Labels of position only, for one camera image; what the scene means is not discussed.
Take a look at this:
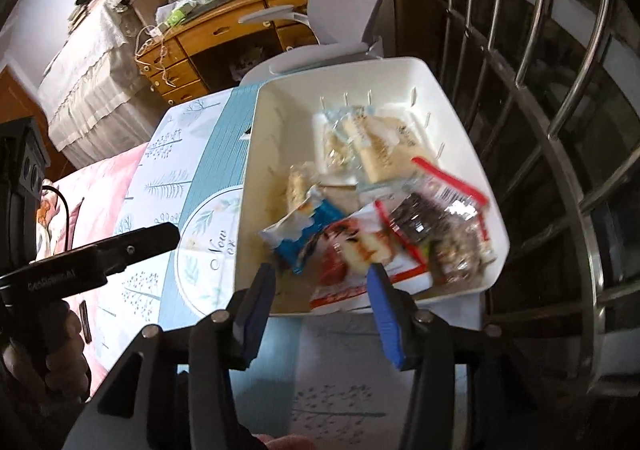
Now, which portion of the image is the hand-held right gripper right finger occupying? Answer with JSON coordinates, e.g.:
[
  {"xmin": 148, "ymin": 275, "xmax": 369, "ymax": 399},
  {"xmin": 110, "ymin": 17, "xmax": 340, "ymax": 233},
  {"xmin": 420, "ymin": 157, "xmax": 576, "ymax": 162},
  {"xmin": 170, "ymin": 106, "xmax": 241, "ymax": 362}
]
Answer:
[{"xmin": 367, "ymin": 262, "xmax": 541, "ymax": 450}]

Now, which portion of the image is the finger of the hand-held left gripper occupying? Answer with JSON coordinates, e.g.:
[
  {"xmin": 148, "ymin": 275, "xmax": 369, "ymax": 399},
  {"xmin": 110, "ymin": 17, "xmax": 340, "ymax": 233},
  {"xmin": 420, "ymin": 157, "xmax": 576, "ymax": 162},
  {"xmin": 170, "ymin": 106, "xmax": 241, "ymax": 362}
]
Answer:
[{"xmin": 99, "ymin": 222, "xmax": 181, "ymax": 281}]

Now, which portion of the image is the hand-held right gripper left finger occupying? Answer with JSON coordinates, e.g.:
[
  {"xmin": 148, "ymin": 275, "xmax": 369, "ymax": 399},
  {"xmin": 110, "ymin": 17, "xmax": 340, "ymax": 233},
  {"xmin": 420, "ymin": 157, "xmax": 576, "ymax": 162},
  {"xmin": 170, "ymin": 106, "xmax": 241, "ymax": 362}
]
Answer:
[{"xmin": 60, "ymin": 262, "xmax": 277, "ymax": 450}]

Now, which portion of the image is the red white cake packet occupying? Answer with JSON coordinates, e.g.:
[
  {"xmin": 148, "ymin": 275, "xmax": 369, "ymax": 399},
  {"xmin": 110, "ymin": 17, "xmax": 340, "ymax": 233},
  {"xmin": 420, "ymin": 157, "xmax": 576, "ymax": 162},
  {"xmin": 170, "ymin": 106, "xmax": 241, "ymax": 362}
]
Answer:
[{"xmin": 309, "ymin": 202, "xmax": 433, "ymax": 313}]

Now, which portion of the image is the clear red edged cereal packet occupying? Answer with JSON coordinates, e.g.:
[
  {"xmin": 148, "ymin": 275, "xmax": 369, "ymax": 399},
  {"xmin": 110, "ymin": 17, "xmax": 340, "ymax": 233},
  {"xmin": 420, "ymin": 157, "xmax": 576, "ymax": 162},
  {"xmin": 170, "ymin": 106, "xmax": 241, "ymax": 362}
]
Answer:
[{"xmin": 375, "ymin": 195, "xmax": 498, "ymax": 283}]

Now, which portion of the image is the blue white snack packet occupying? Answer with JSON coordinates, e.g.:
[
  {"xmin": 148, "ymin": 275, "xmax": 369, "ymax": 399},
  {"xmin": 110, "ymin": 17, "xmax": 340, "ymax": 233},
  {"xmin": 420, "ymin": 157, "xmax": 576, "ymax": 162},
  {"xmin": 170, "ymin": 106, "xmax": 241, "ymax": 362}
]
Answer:
[{"xmin": 260, "ymin": 185, "xmax": 346, "ymax": 275}]

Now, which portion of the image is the clear puffed rice packet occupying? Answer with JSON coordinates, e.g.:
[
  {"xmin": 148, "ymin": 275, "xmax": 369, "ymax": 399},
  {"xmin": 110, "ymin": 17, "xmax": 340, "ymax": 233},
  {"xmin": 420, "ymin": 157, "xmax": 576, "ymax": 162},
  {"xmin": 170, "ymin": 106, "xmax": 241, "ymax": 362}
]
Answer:
[
  {"xmin": 312, "ymin": 107, "xmax": 358, "ymax": 175},
  {"xmin": 286, "ymin": 161, "xmax": 321, "ymax": 218}
]

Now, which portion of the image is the clear red striped snack packet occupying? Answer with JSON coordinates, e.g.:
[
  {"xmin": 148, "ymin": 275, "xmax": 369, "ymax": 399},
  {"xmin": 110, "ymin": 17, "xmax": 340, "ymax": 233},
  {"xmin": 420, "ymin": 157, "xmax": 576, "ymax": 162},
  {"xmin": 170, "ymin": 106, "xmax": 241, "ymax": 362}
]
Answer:
[{"xmin": 411, "ymin": 157, "xmax": 490, "ymax": 223}]

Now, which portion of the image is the clear rice cracker packet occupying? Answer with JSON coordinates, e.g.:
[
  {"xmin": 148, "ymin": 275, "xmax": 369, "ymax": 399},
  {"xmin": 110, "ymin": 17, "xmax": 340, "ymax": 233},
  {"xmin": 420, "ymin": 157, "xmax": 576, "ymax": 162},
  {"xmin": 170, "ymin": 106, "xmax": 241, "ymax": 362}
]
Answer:
[
  {"xmin": 342, "ymin": 112, "xmax": 401, "ymax": 185},
  {"xmin": 380, "ymin": 115, "xmax": 436, "ymax": 171}
]

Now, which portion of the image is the white plastic storage bin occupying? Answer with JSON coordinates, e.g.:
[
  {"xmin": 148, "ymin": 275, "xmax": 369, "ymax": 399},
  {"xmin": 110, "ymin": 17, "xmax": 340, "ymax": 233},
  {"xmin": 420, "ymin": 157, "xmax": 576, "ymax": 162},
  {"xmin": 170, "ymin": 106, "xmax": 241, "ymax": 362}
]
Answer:
[{"xmin": 234, "ymin": 57, "xmax": 511, "ymax": 318}]

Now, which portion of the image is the person's left hand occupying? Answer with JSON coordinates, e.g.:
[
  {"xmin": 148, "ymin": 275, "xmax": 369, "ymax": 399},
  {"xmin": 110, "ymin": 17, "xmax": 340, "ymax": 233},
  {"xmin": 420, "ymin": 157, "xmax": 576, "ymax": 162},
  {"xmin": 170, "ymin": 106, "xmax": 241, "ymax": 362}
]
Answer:
[{"xmin": 0, "ymin": 300, "xmax": 93, "ymax": 401}]

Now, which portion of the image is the cartoon printed blanket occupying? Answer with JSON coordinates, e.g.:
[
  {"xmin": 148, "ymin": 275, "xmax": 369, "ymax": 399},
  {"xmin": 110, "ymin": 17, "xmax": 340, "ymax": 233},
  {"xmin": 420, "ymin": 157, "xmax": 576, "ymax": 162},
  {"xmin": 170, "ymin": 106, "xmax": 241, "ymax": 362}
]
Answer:
[{"xmin": 35, "ymin": 195, "xmax": 71, "ymax": 255}]

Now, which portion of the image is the pink blanket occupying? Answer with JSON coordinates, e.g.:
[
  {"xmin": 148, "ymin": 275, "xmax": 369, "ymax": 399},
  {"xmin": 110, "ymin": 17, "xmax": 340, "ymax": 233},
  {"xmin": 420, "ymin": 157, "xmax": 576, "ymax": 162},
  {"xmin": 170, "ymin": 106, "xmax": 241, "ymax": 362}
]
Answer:
[{"xmin": 30, "ymin": 145, "xmax": 151, "ymax": 371}]

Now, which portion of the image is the plastic trash bag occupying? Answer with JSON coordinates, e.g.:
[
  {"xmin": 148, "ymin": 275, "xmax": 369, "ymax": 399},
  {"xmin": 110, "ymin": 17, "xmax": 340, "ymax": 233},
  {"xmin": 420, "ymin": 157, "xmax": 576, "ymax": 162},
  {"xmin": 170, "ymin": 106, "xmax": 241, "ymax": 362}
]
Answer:
[{"xmin": 232, "ymin": 47, "xmax": 266, "ymax": 80}]

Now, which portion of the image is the wooden desk with drawers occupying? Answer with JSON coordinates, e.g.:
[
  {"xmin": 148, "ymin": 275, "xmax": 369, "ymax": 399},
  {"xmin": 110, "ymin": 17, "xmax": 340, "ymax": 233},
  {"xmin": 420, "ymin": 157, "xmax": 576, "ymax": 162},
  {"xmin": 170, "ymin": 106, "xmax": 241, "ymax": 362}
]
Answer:
[{"xmin": 132, "ymin": 0, "xmax": 321, "ymax": 105}]

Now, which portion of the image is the black keyboard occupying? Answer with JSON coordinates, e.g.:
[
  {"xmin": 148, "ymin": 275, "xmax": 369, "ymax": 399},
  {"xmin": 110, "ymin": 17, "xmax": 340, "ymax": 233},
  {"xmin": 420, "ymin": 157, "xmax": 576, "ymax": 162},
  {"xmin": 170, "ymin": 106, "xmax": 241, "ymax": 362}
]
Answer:
[{"xmin": 185, "ymin": 0, "xmax": 241, "ymax": 23}]

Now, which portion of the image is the steel window grille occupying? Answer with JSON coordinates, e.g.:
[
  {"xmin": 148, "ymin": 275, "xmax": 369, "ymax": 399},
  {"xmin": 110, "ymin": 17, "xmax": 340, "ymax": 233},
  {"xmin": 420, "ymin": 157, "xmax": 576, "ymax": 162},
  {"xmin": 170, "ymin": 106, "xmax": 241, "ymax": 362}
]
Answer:
[{"xmin": 430, "ymin": 0, "xmax": 640, "ymax": 396}]

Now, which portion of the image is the black cable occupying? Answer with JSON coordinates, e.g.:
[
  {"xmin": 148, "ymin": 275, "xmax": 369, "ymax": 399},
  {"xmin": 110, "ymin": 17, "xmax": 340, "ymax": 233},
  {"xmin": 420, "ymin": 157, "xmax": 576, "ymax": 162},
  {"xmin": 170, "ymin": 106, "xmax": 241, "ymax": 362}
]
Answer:
[{"xmin": 42, "ymin": 186, "xmax": 73, "ymax": 251}]

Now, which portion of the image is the white cable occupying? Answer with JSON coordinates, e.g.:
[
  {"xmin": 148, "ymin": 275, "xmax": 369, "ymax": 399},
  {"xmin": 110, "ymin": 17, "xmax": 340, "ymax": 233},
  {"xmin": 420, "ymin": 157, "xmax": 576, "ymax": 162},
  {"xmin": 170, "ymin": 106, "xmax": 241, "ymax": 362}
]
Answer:
[{"xmin": 132, "ymin": 24, "xmax": 178, "ymax": 90}]

